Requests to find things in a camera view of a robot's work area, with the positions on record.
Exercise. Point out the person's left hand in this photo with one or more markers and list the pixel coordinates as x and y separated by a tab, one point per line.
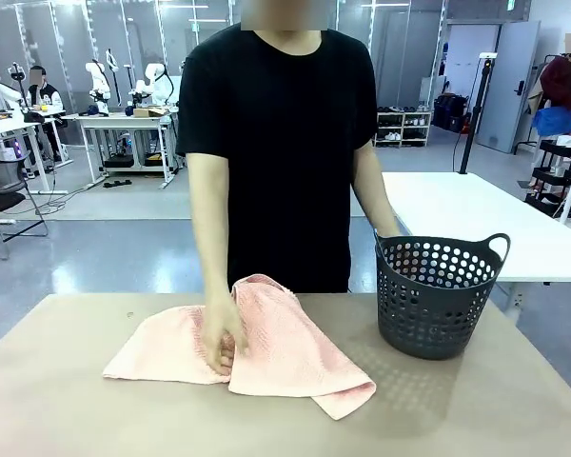
387	224

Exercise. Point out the person's right hand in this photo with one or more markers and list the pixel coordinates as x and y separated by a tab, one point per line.
221	328

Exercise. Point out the pink herringbone towel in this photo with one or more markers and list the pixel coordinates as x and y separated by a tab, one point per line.
285	343

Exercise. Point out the dark grey perforated basket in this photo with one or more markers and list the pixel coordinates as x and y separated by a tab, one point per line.
433	333

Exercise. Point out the person's right forearm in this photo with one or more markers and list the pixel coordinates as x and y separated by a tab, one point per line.
209	228

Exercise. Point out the person's left forearm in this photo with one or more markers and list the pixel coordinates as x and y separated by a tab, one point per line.
371	185

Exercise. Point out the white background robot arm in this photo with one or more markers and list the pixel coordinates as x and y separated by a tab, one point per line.
99	85
157	85

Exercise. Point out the large white table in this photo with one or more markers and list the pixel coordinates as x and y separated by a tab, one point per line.
457	204

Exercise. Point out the white shoe rack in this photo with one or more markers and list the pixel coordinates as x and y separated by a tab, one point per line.
404	128

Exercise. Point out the black luggage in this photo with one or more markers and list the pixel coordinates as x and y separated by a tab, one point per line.
449	114

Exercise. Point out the person's black t-shirt torso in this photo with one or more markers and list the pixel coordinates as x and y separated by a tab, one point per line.
276	143

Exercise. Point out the black tripod pole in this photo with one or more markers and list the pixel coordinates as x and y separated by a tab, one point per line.
476	109

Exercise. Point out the black utility cart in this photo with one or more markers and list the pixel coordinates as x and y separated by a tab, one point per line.
554	166

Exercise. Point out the black power strip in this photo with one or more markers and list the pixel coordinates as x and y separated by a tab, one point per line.
118	184

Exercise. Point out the grey door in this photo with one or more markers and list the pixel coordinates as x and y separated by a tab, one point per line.
504	90

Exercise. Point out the blue bag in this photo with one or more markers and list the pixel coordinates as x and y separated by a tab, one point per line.
554	121

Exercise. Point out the dark red hanging garment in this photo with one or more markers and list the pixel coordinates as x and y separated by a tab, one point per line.
561	83

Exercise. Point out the brown cardboard box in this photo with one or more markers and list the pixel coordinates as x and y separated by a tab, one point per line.
147	113

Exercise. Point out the white desk with boxes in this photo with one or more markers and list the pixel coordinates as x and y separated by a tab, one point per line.
124	121

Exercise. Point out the black office chair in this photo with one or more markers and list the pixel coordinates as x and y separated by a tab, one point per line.
5	185

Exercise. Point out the seated person dark jacket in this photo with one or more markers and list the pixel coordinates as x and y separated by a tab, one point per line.
43	95

